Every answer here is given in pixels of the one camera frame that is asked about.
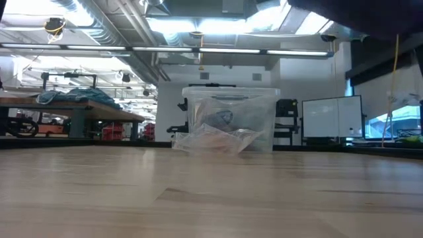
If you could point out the wooden workbench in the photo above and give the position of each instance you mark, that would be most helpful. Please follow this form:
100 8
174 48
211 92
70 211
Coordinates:
99 112

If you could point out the red storage boxes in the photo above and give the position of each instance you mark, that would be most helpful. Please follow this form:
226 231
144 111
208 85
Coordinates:
112 132
149 131

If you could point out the orange box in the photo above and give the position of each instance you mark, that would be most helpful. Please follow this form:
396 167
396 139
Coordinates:
49 129

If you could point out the black spot lamp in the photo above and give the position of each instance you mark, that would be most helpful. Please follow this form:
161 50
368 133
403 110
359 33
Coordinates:
146 93
126 78

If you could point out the dark blue roll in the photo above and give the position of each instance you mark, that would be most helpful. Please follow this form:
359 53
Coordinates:
220 118

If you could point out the black ceiling camera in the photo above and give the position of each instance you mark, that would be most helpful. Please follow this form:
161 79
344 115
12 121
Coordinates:
328 38

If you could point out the long LED light bar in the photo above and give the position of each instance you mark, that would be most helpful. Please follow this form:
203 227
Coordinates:
228 51

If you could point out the black equipment stand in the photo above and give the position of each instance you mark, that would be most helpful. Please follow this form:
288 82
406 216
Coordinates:
287 108
183 105

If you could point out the green object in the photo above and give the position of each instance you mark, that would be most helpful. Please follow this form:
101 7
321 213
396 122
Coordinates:
409 139

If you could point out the black camera rig frame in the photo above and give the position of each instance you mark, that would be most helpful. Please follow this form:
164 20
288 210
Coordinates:
69 75

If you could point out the grey wall vent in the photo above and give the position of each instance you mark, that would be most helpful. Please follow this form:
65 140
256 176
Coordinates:
204 76
257 77

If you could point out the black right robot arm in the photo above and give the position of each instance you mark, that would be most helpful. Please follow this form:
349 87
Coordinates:
363 16

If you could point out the silver ventilation duct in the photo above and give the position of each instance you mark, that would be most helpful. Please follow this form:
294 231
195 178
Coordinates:
102 34

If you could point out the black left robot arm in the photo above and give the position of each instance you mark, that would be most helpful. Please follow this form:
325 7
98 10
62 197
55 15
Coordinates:
1 6

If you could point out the clear plastic storage bin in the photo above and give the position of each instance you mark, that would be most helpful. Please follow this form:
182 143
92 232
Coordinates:
231 105

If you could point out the teal cloth pile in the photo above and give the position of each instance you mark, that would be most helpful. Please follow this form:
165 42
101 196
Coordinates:
82 96

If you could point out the white whiteboard panel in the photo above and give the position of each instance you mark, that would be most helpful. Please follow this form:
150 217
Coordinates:
330 117

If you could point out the clear plastic bag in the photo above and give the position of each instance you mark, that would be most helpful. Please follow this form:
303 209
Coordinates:
211 142

